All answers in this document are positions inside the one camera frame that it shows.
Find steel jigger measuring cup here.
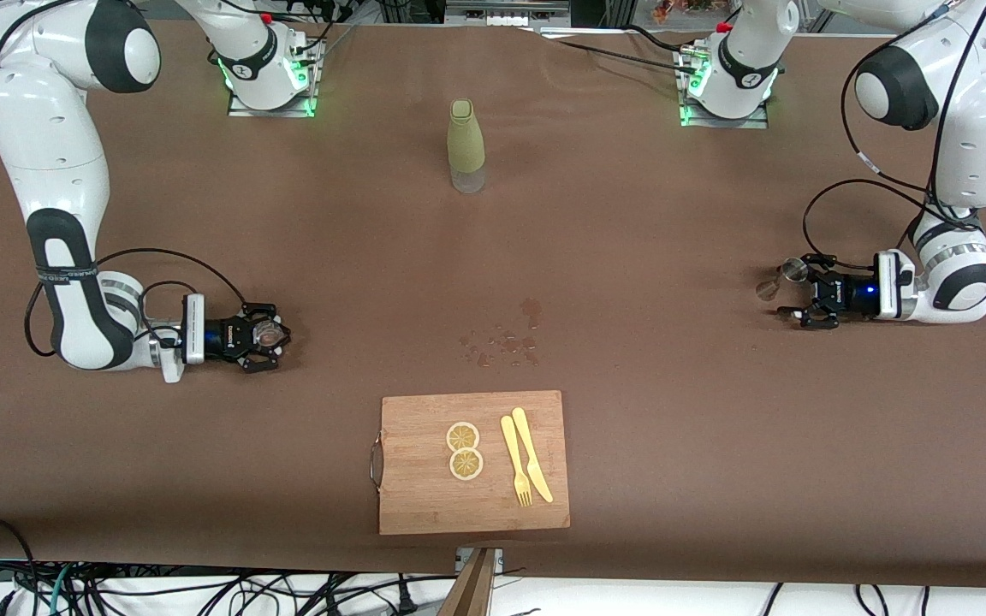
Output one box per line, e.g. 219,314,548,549
754,258,810,302

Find brown table cover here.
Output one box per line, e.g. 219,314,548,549
0,17,986,591

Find spilled liquid puddle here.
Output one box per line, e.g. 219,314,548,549
458,297,543,370

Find wooden cutting board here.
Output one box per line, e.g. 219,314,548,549
370,390,572,537

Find yellow plastic fork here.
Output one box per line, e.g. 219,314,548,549
500,415,534,507

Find green sleeved glass bottle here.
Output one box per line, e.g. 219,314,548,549
447,99,488,195

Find yellow plastic knife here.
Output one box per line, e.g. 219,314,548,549
511,407,555,504

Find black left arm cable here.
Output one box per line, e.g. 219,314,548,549
803,0,986,275

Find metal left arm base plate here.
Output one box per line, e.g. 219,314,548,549
673,46,770,130

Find black cable with plug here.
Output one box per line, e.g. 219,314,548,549
322,573,419,616

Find black cable on table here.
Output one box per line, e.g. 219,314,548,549
540,24,699,71

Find teal floor cable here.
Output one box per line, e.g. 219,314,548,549
45,563,76,616

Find wooden post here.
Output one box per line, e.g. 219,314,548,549
437,548,499,616

